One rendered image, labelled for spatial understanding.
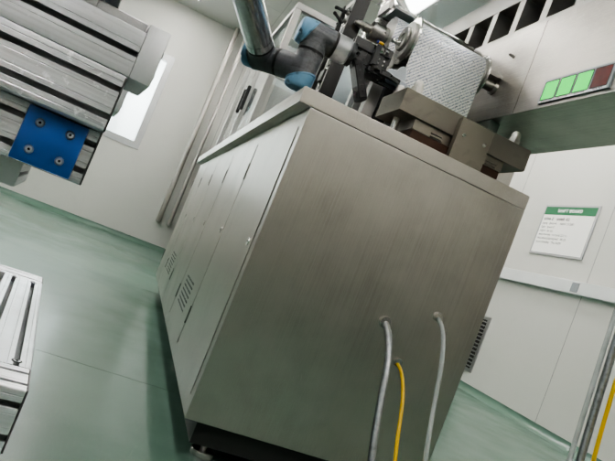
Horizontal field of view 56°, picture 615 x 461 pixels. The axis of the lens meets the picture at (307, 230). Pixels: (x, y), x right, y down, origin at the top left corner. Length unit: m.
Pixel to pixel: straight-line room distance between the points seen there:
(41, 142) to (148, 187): 6.16
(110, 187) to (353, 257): 5.88
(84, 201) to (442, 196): 5.97
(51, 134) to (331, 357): 0.81
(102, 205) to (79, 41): 6.22
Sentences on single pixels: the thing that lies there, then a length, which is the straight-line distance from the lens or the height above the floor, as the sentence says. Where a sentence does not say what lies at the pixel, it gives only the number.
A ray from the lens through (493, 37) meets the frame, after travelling 2.23.
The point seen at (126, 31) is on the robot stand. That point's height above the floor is 0.75.
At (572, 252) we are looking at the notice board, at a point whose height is 1.37.
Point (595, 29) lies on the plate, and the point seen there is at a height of 1.34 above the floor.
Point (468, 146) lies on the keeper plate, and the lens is 1.58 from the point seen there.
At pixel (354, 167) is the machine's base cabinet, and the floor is 0.77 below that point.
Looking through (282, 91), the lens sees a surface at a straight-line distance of 2.71.
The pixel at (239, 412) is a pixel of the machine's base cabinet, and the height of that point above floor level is 0.15.
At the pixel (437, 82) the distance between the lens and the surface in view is 1.81.
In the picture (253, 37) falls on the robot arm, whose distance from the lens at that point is 1.60.
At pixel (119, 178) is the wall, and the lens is 7.13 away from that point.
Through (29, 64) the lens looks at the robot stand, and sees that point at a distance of 0.95.
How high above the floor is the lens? 0.52
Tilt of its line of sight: 3 degrees up
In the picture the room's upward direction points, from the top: 22 degrees clockwise
